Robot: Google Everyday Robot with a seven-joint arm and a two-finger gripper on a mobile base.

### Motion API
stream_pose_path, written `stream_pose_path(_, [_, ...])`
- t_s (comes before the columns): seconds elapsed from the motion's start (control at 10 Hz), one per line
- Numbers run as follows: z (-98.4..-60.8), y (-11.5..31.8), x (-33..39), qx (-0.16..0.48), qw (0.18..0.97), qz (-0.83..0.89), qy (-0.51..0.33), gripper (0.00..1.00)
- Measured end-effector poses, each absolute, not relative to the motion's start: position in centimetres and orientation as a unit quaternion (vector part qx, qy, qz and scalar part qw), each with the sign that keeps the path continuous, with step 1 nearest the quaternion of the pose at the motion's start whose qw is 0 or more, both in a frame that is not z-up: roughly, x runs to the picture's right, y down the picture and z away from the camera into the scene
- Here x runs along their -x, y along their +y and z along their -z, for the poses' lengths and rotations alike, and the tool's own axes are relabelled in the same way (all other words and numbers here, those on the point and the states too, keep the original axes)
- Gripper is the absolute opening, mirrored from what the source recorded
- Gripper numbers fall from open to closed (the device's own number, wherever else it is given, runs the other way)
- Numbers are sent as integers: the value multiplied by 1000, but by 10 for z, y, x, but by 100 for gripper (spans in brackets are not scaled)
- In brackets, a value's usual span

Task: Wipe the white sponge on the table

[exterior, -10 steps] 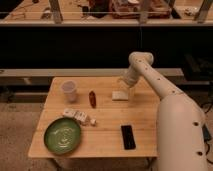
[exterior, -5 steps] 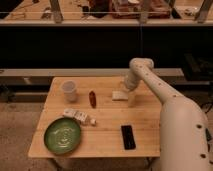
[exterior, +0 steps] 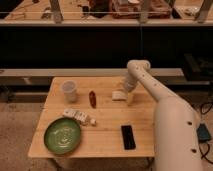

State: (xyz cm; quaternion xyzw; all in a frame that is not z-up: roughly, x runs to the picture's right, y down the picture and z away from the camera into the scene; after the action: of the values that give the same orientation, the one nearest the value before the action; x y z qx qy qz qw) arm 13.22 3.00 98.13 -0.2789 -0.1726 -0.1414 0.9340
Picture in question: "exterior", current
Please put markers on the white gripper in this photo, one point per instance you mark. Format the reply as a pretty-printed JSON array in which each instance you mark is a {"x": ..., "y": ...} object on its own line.
[{"x": 129, "y": 85}]

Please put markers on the black remote control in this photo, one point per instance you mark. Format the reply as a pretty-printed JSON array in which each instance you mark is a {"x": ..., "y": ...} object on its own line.
[{"x": 128, "y": 137}]

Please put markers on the white sponge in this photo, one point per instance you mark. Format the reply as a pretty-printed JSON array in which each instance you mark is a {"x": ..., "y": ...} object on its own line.
[{"x": 119, "y": 96}]

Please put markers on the translucent plastic cup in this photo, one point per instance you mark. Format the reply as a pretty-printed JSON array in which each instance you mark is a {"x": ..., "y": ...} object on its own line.
[{"x": 69, "y": 90}]

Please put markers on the blue box on floor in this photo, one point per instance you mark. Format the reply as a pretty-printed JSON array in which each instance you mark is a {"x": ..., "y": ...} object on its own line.
[{"x": 203, "y": 133}]

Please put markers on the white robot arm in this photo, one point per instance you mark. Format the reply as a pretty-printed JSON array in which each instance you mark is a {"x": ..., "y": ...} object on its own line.
[{"x": 176, "y": 145}]

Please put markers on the dark equipment on right shelf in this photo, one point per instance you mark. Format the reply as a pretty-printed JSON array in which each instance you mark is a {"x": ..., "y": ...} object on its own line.
[{"x": 197, "y": 68}]

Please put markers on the green plate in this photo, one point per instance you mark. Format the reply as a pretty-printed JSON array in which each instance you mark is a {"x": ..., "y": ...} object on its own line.
[{"x": 62, "y": 136}]

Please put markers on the wooden table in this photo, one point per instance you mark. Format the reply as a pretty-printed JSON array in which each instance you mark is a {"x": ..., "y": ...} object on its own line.
[{"x": 105, "y": 139}]

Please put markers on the red sausage toy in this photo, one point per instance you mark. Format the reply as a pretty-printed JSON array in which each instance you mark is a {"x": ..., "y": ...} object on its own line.
[{"x": 92, "y": 99}]

